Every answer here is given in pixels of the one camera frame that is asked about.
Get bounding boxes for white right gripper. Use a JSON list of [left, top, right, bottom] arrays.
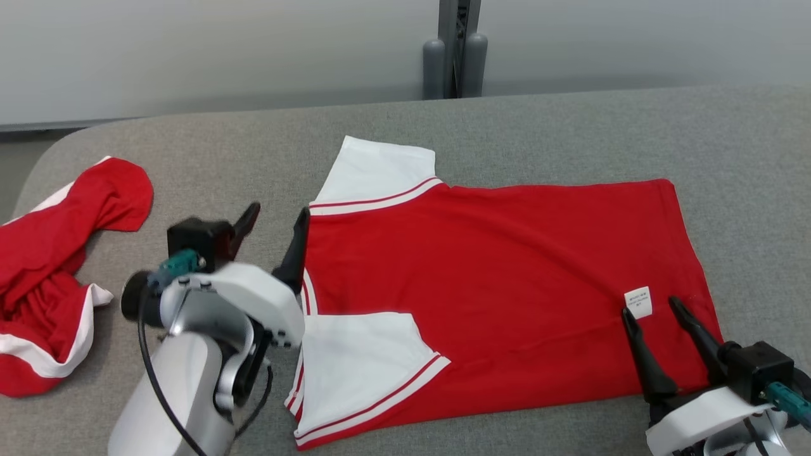
[[620, 296, 771, 456]]

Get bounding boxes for black left arm cable, teal plug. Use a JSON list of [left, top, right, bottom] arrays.
[[137, 248, 274, 456]]

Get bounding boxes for red white shorts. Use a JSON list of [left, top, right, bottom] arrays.
[[0, 156, 155, 399]]

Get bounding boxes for black arm cable, teal plug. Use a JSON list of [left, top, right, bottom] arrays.
[[137, 248, 274, 456], [763, 381, 811, 433]]

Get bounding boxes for grey partition post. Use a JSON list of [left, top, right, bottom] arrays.
[[422, 0, 489, 101]]

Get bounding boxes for black right arm cable, teal plug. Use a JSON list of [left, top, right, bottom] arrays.
[[763, 381, 811, 433]]

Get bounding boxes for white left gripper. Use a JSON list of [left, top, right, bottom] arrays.
[[120, 202, 312, 350]]

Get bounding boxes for red white jersey shirt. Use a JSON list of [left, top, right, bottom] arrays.
[[283, 135, 725, 451]]

